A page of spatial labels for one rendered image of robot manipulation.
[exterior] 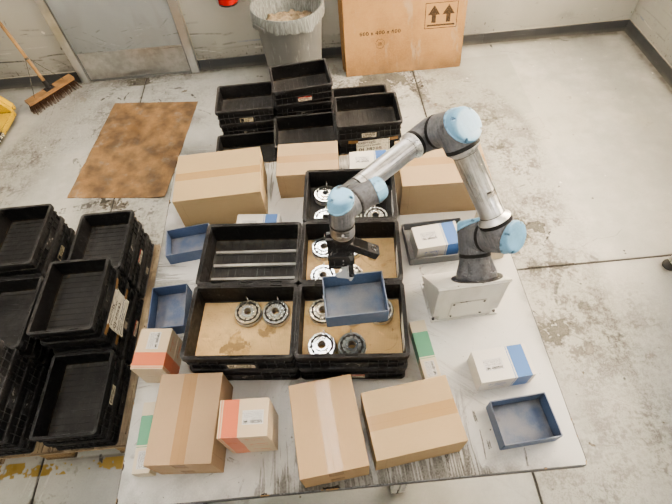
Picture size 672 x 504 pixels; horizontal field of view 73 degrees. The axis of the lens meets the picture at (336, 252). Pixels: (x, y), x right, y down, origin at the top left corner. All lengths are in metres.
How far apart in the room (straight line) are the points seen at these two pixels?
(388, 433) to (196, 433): 0.63
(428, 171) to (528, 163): 1.59
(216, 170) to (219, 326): 0.79
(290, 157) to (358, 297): 0.98
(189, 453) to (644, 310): 2.52
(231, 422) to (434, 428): 0.65
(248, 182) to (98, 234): 1.14
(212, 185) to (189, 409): 1.00
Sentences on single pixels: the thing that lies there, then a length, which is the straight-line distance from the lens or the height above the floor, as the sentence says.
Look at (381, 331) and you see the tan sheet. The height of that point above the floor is 0.83.
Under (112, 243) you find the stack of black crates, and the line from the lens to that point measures 2.89.
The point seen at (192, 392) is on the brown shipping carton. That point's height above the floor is 0.86.
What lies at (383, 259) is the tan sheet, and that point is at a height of 0.83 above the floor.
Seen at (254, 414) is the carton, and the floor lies 0.92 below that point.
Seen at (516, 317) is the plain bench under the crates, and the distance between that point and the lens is 2.01.
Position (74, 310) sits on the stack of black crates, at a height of 0.49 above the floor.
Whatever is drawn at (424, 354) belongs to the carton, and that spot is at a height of 0.76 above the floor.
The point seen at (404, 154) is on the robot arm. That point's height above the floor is 1.35.
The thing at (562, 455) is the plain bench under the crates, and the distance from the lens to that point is 1.86.
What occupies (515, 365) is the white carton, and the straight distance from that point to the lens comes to 1.81.
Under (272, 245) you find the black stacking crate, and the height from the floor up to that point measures 0.83.
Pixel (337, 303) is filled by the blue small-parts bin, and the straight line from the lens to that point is 1.52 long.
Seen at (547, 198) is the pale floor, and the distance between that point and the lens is 3.44.
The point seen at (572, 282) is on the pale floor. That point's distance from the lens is 3.07.
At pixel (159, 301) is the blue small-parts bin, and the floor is 0.70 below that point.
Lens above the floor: 2.40
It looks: 55 degrees down
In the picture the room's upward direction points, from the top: 5 degrees counter-clockwise
